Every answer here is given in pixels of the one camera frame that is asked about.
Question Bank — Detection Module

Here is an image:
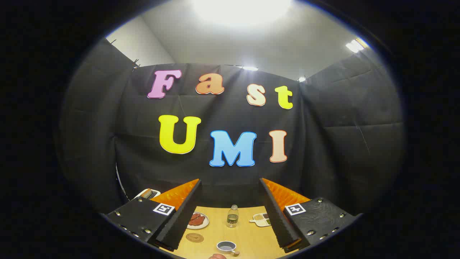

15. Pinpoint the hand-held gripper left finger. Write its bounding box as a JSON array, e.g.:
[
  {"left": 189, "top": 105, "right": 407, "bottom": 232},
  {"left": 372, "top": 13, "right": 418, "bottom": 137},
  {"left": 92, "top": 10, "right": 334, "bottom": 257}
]
[{"left": 106, "top": 179, "right": 202, "bottom": 251}]

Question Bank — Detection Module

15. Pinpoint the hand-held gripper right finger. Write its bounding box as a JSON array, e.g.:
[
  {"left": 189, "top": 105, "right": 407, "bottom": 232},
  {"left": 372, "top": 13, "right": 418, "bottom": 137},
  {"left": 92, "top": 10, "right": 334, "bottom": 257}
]
[{"left": 259, "top": 178, "right": 362, "bottom": 253}]

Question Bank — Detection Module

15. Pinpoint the white cup wooden handle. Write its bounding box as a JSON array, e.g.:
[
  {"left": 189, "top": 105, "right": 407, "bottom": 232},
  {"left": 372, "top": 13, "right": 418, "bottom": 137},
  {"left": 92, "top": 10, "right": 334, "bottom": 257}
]
[{"left": 216, "top": 241, "right": 240, "bottom": 257}]

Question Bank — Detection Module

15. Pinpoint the clear plastic water bottle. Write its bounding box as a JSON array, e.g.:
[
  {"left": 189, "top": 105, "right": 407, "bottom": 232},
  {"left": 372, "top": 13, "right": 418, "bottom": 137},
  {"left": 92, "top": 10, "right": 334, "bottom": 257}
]
[{"left": 226, "top": 204, "right": 240, "bottom": 228}]

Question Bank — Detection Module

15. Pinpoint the white divided grain tray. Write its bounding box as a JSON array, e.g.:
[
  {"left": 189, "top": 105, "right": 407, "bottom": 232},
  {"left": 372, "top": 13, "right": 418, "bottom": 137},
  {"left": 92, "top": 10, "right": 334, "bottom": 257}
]
[{"left": 249, "top": 213, "right": 272, "bottom": 227}]

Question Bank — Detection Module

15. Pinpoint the white round plate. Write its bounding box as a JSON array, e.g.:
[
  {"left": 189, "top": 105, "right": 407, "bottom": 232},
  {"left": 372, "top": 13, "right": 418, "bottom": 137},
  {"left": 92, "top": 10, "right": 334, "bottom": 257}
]
[{"left": 186, "top": 212, "right": 210, "bottom": 230}]

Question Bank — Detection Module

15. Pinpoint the wooden table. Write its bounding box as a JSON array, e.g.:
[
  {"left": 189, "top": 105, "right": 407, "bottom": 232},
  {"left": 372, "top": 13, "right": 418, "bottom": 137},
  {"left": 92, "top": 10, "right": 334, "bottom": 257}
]
[{"left": 160, "top": 206, "right": 297, "bottom": 259}]

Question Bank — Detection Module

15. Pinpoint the white rectangular container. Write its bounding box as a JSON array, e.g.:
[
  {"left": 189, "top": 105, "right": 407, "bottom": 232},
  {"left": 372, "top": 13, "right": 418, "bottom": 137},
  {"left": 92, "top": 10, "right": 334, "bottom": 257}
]
[{"left": 134, "top": 188, "right": 161, "bottom": 200}]

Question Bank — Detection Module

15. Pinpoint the black backdrop cloth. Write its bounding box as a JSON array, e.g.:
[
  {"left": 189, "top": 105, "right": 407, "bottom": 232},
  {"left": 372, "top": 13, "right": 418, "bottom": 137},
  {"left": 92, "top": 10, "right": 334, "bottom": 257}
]
[{"left": 59, "top": 38, "right": 405, "bottom": 216}]

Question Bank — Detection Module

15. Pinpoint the rectangular ceiling light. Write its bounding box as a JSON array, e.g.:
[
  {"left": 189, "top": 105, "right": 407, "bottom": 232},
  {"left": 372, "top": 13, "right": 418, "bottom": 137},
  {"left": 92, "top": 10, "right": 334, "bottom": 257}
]
[{"left": 346, "top": 38, "right": 369, "bottom": 54}]

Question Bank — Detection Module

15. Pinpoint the large ceiling light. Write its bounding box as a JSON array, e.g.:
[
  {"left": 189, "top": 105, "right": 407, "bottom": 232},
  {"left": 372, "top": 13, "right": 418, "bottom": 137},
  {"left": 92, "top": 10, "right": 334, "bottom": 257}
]
[{"left": 190, "top": 0, "right": 293, "bottom": 27}]

